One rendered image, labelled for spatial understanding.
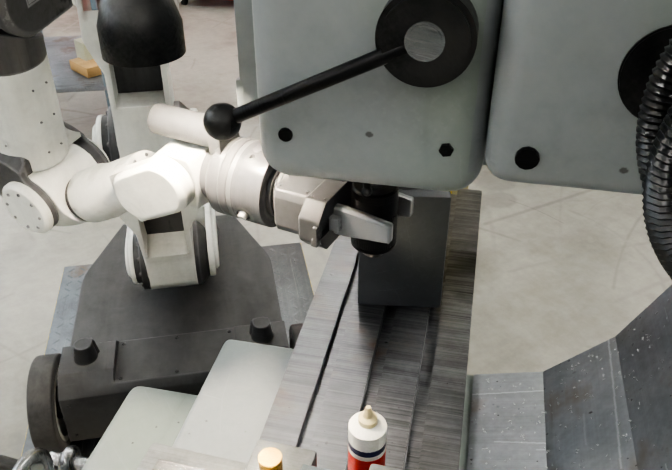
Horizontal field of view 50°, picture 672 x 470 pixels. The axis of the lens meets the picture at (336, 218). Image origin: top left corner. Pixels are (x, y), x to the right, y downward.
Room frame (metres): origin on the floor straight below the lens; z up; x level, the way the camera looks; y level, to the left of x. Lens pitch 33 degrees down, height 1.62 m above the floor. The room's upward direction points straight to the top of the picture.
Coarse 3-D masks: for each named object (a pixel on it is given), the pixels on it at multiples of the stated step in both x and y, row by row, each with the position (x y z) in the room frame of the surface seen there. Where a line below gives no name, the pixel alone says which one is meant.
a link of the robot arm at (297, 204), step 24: (240, 168) 0.65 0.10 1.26; (264, 168) 0.64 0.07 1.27; (240, 192) 0.64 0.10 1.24; (264, 192) 0.63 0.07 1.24; (288, 192) 0.61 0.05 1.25; (312, 192) 0.61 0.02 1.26; (336, 192) 0.61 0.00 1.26; (240, 216) 0.64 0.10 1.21; (264, 216) 0.63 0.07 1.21; (288, 216) 0.61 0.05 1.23; (312, 216) 0.58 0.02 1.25; (312, 240) 0.58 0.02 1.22
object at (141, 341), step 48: (240, 240) 1.53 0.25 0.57; (96, 288) 1.33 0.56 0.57; (192, 288) 1.33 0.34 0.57; (240, 288) 1.33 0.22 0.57; (96, 336) 1.17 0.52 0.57; (144, 336) 1.17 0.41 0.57; (192, 336) 1.14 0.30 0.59; (240, 336) 1.12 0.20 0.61; (96, 384) 1.00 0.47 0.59; (144, 384) 1.01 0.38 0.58; (192, 384) 1.02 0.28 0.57; (96, 432) 0.98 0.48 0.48
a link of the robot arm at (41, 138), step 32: (0, 96) 0.78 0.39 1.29; (32, 96) 0.79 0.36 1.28; (0, 128) 0.79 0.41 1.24; (32, 128) 0.80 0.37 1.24; (64, 128) 0.85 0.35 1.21; (0, 160) 0.79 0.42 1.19; (32, 160) 0.80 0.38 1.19; (0, 192) 0.81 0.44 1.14; (32, 192) 0.77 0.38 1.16; (32, 224) 0.78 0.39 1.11
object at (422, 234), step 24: (408, 192) 0.81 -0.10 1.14; (432, 192) 0.81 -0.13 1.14; (432, 216) 0.80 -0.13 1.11; (408, 240) 0.80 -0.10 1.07; (432, 240) 0.80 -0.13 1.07; (360, 264) 0.81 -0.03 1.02; (384, 264) 0.80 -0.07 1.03; (408, 264) 0.80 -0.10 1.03; (432, 264) 0.80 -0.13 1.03; (360, 288) 0.81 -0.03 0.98; (384, 288) 0.80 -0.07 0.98; (408, 288) 0.80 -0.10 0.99; (432, 288) 0.80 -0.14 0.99
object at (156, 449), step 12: (156, 444) 0.50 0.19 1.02; (144, 456) 0.48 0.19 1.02; (156, 456) 0.48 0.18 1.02; (168, 456) 0.48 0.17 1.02; (180, 456) 0.48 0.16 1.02; (192, 456) 0.48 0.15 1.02; (204, 456) 0.48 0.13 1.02; (216, 456) 0.48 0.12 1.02; (144, 468) 0.47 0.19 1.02; (156, 468) 0.47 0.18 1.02; (168, 468) 0.47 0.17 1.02; (180, 468) 0.47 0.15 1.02; (192, 468) 0.47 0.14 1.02; (204, 468) 0.47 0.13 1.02; (216, 468) 0.47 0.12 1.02; (228, 468) 0.47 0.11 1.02; (240, 468) 0.47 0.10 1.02; (372, 468) 0.44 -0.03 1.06; (384, 468) 0.44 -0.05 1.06
